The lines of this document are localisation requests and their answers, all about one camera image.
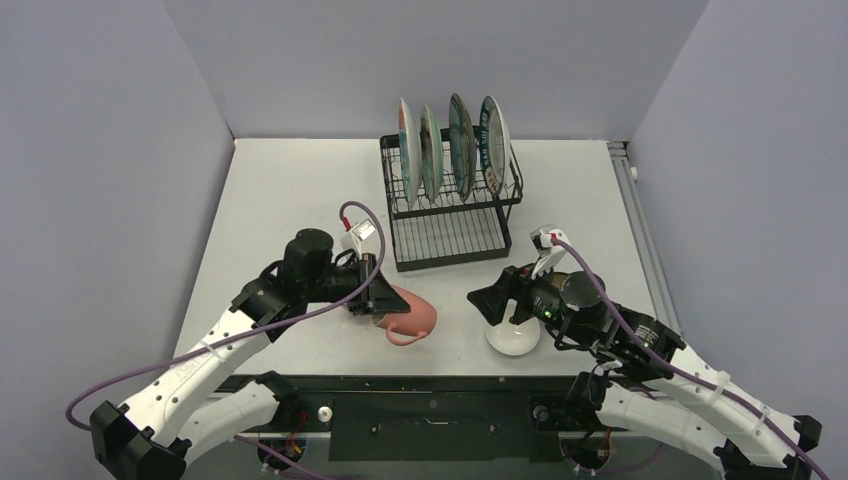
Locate large pink mug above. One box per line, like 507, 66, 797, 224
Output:
372, 286, 438, 347

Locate white bowl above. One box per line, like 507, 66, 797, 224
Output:
484, 318, 541, 357

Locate blue glazed plate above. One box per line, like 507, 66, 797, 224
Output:
448, 93, 476, 202

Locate red and blue plate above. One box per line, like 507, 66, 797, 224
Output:
398, 98, 422, 205

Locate light teal flower plate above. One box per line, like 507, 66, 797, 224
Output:
420, 104, 444, 202

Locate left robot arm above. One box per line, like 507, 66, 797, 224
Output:
90, 229, 411, 479

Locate black base panel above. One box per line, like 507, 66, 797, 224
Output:
248, 373, 613, 462

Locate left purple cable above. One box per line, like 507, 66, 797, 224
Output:
64, 200, 387, 433

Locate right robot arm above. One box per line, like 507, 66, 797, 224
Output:
467, 266, 822, 479

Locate black wire dish rack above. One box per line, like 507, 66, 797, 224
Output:
379, 128, 524, 272

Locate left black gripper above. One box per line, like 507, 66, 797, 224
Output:
304, 252, 410, 316

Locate green rimmed white plate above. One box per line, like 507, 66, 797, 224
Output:
479, 96, 511, 197

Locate aluminium rail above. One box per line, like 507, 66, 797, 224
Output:
607, 141, 682, 334

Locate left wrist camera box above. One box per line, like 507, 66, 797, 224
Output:
340, 219, 376, 258

